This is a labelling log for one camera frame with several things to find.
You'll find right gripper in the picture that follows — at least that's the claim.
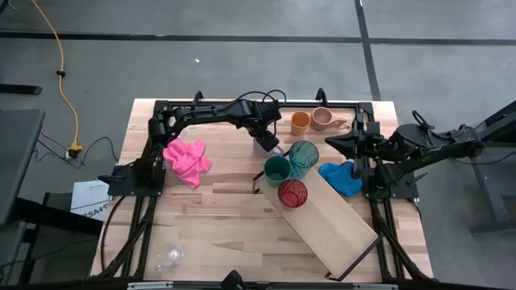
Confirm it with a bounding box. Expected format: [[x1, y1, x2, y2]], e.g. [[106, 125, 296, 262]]
[[324, 107, 384, 179]]

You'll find purple mug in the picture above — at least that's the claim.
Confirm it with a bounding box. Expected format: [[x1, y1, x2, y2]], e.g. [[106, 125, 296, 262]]
[[252, 137, 285, 159]]

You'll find dark green cup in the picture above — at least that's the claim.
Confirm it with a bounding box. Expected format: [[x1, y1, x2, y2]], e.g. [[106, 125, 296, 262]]
[[264, 155, 292, 188]]

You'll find tan wooden mug with handle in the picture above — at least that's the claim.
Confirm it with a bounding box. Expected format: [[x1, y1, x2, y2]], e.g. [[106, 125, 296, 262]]
[[310, 106, 348, 132]]

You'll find yellow-orange cup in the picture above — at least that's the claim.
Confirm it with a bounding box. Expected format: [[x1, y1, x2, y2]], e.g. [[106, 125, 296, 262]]
[[290, 110, 312, 137]]

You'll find tall teal translucent tumbler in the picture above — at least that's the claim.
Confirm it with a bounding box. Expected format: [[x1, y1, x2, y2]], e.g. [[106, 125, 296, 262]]
[[288, 140, 320, 180]]

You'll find orange-red faceted tumbler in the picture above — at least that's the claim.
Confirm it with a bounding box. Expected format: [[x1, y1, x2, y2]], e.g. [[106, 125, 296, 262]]
[[277, 178, 309, 211]]

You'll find large clear glass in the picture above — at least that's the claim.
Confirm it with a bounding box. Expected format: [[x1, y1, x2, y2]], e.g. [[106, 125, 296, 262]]
[[155, 243, 185, 271]]

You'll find blue cloth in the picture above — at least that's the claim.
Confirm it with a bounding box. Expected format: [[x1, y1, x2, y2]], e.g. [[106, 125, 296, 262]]
[[318, 160, 364, 198]]

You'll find pink cloth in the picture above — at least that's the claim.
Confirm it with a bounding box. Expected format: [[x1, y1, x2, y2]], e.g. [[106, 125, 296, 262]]
[[162, 139, 214, 189]]

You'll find dark rounded object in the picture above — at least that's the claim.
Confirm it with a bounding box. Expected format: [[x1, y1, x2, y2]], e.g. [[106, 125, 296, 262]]
[[220, 269, 247, 290]]

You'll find black metal stand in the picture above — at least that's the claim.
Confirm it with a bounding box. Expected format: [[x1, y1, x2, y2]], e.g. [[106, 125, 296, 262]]
[[445, 100, 516, 234]]

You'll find white printed box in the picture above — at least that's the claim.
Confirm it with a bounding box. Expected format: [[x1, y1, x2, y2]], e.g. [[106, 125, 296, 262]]
[[70, 180, 110, 222]]

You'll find yellow power plug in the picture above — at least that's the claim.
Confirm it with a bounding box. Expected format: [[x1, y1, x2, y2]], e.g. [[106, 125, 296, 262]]
[[66, 141, 85, 160]]

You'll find black floor strip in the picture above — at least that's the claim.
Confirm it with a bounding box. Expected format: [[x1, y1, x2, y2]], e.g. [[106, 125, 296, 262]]
[[0, 83, 44, 96]]

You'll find grey desk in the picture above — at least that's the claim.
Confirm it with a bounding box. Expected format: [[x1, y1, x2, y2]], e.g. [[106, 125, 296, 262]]
[[0, 108, 46, 226]]

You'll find black metal table frame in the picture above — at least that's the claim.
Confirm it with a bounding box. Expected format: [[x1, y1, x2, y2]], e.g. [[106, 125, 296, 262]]
[[96, 88, 435, 283]]

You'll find wooden tray with black frame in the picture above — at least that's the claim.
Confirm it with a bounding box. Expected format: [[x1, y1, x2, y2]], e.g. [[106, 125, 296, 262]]
[[252, 145, 383, 282]]

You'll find silver metal bracket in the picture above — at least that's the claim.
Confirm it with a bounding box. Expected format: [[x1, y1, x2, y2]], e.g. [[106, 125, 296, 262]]
[[127, 281, 174, 290], [352, 283, 398, 290]]

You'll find yellow cable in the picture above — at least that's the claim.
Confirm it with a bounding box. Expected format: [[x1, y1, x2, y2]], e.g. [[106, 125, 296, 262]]
[[31, 0, 80, 124]]

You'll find black furniture frame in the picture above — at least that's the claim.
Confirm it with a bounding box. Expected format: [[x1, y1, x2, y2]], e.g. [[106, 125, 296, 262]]
[[0, 192, 104, 285]]

